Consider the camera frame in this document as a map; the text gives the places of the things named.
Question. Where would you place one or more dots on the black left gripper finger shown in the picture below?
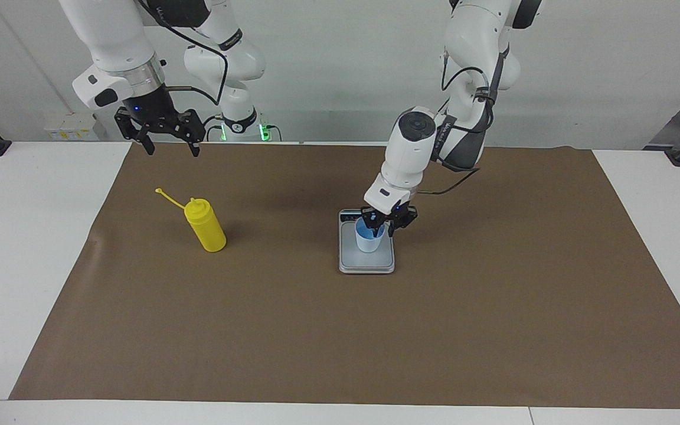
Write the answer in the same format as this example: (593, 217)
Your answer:
(372, 224)
(402, 221)

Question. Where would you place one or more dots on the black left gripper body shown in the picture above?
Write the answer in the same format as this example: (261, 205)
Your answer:
(392, 213)

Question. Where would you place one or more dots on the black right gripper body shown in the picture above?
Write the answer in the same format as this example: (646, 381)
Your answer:
(154, 109)

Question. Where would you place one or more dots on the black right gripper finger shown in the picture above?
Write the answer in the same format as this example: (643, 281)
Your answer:
(130, 124)
(193, 127)

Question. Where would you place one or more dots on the light blue plastic cup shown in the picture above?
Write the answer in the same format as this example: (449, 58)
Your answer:
(368, 243)

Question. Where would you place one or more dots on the yellow squeeze seasoning bottle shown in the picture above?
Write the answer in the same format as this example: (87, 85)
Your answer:
(205, 227)

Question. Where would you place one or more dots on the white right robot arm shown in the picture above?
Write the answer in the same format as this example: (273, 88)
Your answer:
(110, 35)

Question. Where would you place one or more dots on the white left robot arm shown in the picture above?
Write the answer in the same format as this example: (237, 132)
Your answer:
(411, 153)

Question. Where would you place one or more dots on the silver digital kitchen scale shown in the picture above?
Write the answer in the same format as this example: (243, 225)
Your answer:
(366, 262)

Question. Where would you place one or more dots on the brown paper table mat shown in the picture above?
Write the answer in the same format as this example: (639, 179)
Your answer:
(340, 330)

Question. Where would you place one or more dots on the white wall socket box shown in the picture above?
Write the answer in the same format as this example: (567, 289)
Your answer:
(71, 127)

